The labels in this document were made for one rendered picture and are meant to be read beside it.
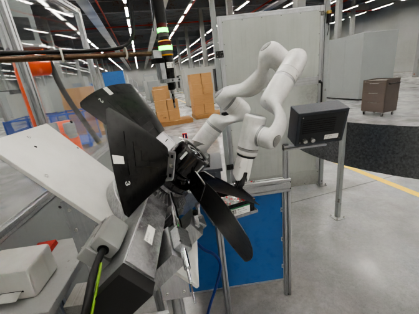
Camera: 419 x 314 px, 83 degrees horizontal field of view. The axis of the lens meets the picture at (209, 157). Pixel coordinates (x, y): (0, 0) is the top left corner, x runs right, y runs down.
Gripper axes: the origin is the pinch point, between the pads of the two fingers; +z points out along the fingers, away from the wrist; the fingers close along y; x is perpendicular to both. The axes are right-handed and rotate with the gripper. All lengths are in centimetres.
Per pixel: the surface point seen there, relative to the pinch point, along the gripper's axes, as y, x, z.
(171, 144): 11.5, -29.5, -17.8
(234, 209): -7.1, 3.0, 13.6
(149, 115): 7.5, -38.1, -25.7
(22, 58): 27, -65, -37
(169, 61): 7, -34, -44
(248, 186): -29.2, 14.3, 10.4
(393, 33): -774, 642, -321
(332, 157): -114, 117, 5
